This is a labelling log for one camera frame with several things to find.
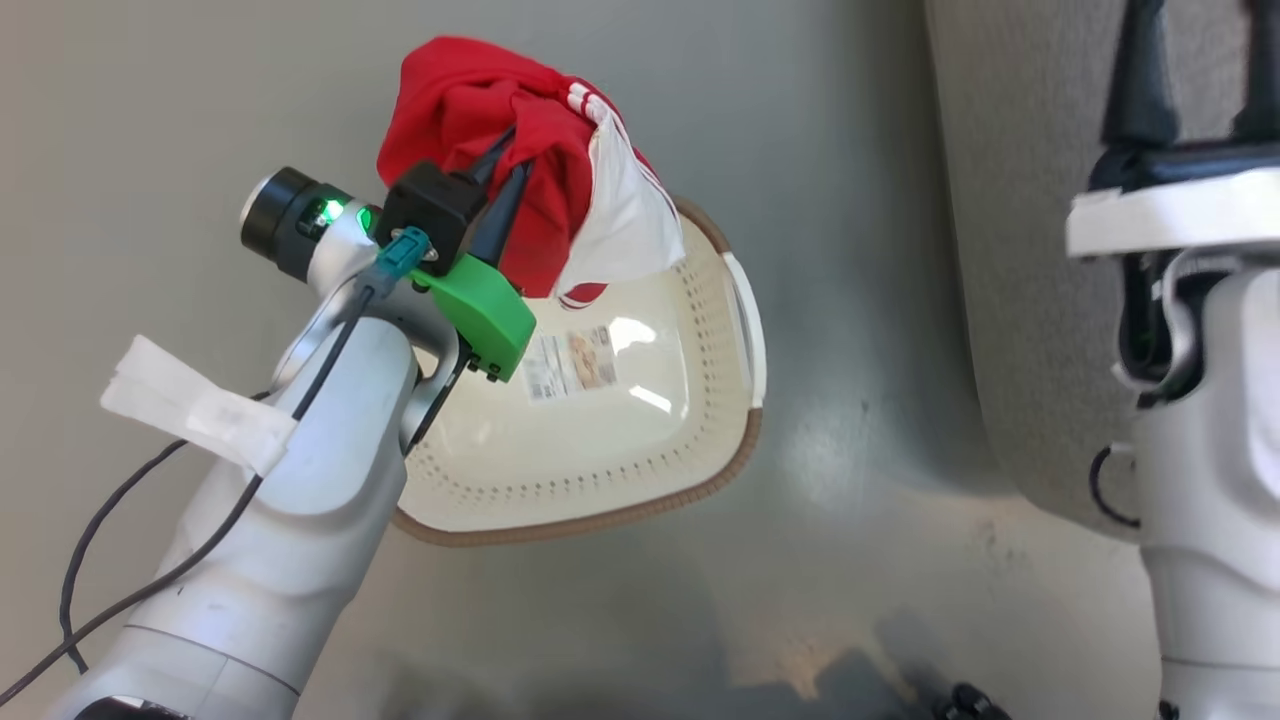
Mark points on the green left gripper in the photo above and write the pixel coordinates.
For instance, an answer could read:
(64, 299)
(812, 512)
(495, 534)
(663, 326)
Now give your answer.
(485, 310)

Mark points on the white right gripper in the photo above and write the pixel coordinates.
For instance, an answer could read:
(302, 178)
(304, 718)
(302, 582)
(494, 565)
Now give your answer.
(1180, 205)

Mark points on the red and white garment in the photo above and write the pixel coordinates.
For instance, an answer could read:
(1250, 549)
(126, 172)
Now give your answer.
(480, 110)

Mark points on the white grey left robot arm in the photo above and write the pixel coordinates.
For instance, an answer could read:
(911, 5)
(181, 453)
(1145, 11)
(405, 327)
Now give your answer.
(300, 480)

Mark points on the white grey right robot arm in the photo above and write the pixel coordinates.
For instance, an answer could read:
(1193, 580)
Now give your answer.
(1220, 450)

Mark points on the grey fabric sofa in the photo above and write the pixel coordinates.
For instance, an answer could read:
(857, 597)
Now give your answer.
(1040, 300)

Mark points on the printed basket sticker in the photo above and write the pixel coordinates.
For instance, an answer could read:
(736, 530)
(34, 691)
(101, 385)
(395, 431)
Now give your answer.
(568, 363)

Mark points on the cream perforated laundry basket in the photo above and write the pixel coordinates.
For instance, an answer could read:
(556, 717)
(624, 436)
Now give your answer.
(600, 440)

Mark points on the white tape strip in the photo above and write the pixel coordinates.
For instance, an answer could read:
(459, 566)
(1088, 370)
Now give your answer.
(195, 405)

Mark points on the small black floor object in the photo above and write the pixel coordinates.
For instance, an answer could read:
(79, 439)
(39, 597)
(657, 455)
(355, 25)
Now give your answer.
(970, 703)

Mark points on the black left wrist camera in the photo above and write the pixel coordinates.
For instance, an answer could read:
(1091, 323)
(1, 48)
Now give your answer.
(430, 210)

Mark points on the teal left camera connector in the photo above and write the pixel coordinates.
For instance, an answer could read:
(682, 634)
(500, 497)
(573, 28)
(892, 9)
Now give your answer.
(400, 258)

